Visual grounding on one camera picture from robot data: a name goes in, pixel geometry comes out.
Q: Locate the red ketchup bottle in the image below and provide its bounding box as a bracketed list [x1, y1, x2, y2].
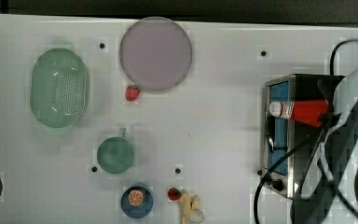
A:
[268, 100, 328, 127]

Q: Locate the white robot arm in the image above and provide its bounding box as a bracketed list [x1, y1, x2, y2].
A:
[290, 69, 358, 224]

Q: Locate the black toaster oven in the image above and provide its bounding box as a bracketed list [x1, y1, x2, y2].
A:
[258, 74, 344, 199]

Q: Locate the red strawberry toy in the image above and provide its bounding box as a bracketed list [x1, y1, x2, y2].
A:
[168, 188, 182, 201]
[125, 85, 141, 102]

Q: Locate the pink round plate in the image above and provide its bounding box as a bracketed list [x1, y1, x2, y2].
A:
[119, 17, 193, 91]

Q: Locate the green mug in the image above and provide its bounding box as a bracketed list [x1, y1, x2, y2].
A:
[97, 128, 135, 175]

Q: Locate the peeled banana toy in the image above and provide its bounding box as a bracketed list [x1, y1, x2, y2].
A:
[179, 191, 205, 224]

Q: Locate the orange slice toy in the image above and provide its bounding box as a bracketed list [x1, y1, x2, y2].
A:
[128, 189, 145, 206]

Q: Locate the blue bowl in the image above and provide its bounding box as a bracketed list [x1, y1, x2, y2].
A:
[120, 185, 154, 218]

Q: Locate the green perforated colander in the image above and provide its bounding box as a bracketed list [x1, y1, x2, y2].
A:
[30, 41, 90, 134]

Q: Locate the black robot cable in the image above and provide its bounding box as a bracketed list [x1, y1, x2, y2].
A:
[253, 38, 358, 224]

